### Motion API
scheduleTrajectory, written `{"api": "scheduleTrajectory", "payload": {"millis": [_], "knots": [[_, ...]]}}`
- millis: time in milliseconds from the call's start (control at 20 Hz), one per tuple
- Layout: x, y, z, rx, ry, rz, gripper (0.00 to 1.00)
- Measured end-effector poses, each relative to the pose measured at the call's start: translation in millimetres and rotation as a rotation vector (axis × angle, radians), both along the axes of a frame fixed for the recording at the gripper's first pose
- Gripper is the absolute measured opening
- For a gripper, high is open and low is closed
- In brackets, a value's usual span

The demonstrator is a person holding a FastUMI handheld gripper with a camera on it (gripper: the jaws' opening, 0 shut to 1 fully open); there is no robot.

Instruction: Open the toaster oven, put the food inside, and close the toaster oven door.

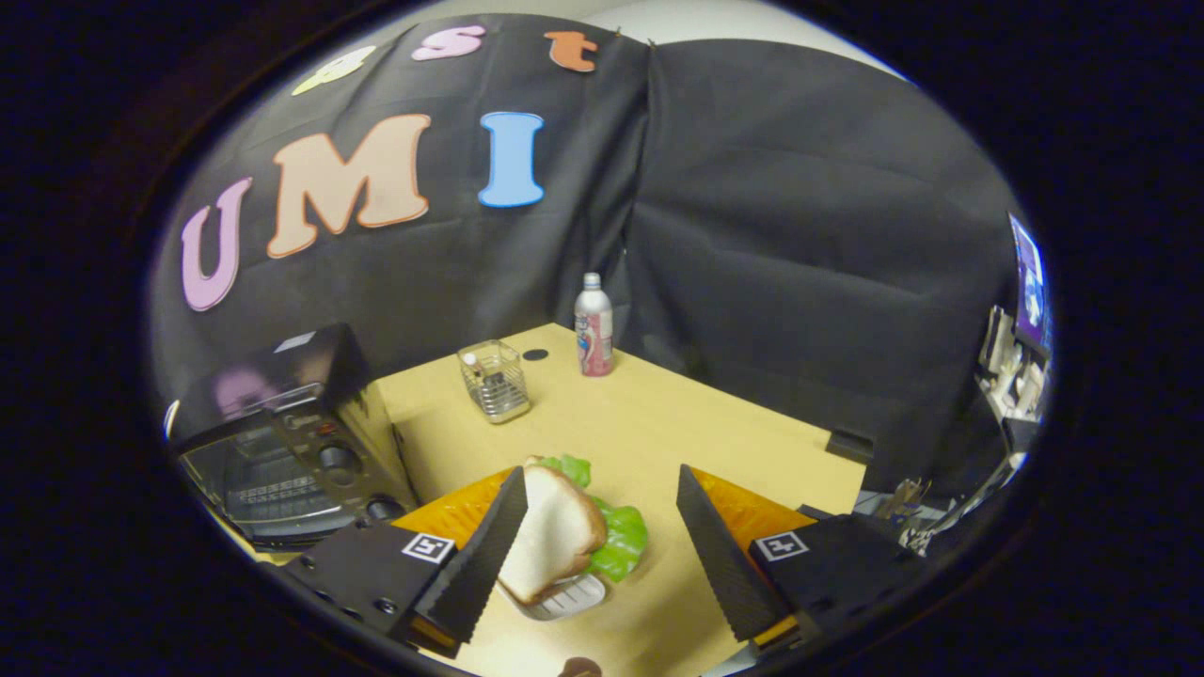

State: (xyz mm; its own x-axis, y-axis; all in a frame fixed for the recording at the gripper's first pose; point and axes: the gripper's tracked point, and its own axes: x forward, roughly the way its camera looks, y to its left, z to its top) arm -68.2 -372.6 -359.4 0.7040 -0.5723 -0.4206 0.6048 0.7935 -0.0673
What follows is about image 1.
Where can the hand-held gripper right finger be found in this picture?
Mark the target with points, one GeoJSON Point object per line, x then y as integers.
{"type": "Point", "coordinates": [720, 555]}

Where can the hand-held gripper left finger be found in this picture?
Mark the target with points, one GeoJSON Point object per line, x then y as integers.
{"type": "Point", "coordinates": [484, 555]}

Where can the sandwich with lettuce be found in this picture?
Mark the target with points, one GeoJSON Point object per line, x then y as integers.
{"type": "Point", "coordinates": [560, 527]}

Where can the black toaster oven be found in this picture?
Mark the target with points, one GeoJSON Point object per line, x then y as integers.
{"type": "Point", "coordinates": [282, 442]}

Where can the white plastic dish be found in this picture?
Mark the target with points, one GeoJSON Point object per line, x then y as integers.
{"type": "Point", "coordinates": [576, 600]}

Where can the black table clamp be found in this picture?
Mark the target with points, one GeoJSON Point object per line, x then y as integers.
{"type": "Point", "coordinates": [849, 445]}

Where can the small white bottle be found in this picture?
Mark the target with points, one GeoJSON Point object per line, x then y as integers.
{"type": "Point", "coordinates": [472, 365]}

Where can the pink label drink bottle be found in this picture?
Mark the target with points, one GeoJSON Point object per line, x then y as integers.
{"type": "Point", "coordinates": [594, 329]}

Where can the computer monitor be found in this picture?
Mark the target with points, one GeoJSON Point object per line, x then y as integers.
{"type": "Point", "coordinates": [1028, 282]}

